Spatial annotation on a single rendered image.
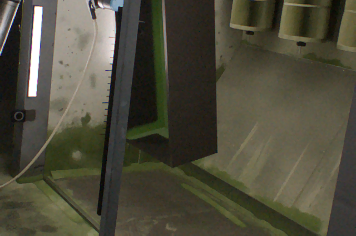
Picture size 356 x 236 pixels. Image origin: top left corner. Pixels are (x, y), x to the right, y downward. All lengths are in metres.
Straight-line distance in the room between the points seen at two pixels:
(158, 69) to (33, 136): 1.02
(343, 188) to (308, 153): 2.18
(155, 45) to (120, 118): 1.77
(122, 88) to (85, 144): 2.28
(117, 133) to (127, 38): 0.36
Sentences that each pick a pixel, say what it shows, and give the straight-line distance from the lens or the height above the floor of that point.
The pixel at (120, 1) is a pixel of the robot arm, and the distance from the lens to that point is 3.17.
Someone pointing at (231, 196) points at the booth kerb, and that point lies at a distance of 4.22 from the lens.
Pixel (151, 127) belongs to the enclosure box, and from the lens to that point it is 4.03.
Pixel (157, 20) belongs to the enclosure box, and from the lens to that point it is 3.88.
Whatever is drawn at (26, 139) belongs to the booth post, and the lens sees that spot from 4.21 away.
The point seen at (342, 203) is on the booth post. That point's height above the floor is 0.96.
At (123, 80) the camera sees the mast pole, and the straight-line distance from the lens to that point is 2.15.
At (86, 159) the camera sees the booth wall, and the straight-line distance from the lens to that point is 4.45.
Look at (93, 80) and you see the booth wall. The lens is 4.29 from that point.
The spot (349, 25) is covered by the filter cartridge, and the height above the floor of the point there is 1.41.
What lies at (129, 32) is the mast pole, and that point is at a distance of 2.12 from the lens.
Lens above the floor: 1.55
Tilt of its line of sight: 12 degrees down
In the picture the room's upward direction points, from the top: 7 degrees clockwise
